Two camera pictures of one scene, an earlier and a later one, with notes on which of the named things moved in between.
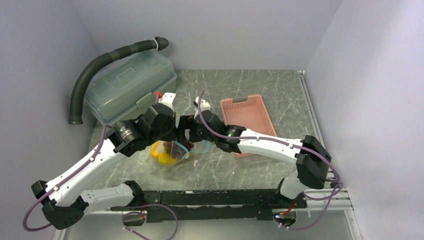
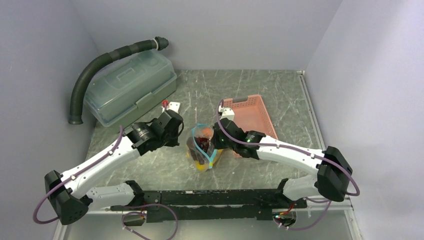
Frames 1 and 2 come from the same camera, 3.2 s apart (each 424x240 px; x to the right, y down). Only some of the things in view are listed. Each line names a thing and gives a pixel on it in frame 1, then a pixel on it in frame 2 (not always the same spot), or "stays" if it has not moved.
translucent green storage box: x=124 y=89 stays
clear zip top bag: x=170 y=153 to x=200 y=146
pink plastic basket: x=251 y=114 stays
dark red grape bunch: x=189 y=145 to x=203 y=142
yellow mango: x=165 y=159 to x=202 y=167
